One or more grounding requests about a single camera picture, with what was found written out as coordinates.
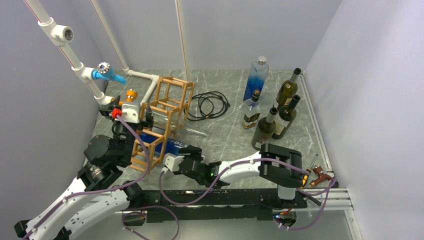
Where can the blue plastic faucet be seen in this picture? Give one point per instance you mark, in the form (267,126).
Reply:
(105,71)

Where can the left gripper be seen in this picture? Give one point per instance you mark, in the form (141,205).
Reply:
(149,116)

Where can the brown faucet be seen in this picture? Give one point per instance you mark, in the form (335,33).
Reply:
(321,176)

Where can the wooden wine rack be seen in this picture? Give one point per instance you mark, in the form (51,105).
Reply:
(170,106)

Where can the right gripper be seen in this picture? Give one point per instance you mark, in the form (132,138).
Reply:
(193,151)

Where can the tall blue square bottle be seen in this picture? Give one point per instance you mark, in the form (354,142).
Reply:
(256,78)

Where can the green wine bottle rear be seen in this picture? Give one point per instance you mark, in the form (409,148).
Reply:
(288,88)

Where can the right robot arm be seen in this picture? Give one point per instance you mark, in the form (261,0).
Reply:
(279,165)

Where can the dark wine bottle right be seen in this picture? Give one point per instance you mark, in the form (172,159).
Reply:
(285,117)

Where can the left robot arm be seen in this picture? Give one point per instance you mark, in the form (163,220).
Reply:
(90,197)

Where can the dark wine bottle front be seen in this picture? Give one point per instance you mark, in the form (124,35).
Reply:
(265,129)

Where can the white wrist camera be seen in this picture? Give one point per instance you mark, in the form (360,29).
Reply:
(172,162)
(128,112)

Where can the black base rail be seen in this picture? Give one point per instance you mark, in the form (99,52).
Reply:
(218,204)

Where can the white PVC pipe frame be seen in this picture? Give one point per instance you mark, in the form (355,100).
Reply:
(61,36)

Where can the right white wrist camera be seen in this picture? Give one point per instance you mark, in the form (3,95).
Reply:
(172,162)

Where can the dark wine bottle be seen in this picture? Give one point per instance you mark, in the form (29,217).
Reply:
(265,129)
(285,117)

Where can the clear liquor bottle black cap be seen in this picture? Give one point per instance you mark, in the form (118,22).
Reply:
(251,110)

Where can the yellow black screwdriver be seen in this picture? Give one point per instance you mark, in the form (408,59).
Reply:
(309,170)

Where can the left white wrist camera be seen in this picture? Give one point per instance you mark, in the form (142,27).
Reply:
(128,112)

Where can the orange plastic faucet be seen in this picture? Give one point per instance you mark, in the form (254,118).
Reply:
(130,96)

